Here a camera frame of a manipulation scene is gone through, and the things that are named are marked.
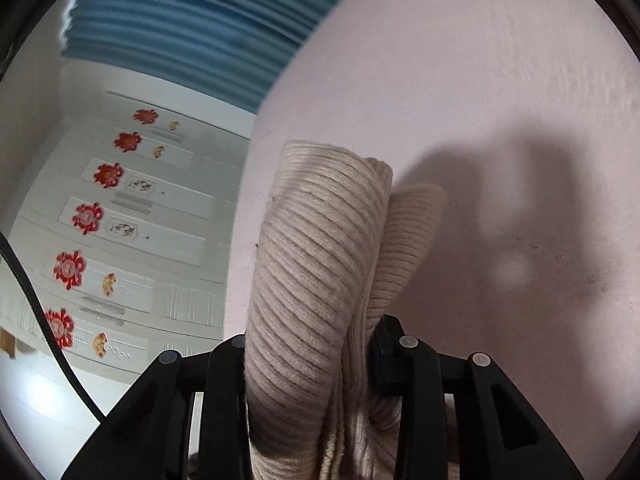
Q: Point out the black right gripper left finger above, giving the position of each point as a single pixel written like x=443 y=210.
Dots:
x=147 y=433

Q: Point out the red paper decoration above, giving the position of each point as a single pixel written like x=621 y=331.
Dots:
x=127 y=141
x=108 y=175
x=87 y=218
x=145 y=117
x=68 y=268

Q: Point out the peach knit sweater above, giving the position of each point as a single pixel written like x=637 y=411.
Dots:
x=337 y=246

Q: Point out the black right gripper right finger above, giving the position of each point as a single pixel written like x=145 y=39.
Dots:
x=467 y=404

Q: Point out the blue curtain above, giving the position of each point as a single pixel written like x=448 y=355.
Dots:
x=231 y=50

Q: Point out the white wardrobe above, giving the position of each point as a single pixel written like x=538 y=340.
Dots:
x=157 y=267

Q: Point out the pink patterned bed sheet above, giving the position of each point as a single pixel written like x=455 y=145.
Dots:
x=526 y=112

